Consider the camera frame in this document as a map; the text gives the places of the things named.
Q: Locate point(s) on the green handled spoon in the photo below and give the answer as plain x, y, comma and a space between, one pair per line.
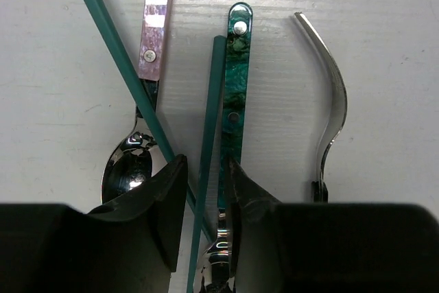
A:
213, 269

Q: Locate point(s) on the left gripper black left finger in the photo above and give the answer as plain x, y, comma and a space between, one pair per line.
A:
139, 234

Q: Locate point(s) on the pink handled spoon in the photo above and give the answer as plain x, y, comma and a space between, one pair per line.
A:
138, 157

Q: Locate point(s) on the teal handled fork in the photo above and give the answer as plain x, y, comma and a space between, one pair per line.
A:
337, 112

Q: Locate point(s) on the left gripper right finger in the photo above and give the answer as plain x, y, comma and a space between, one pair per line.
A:
252, 252

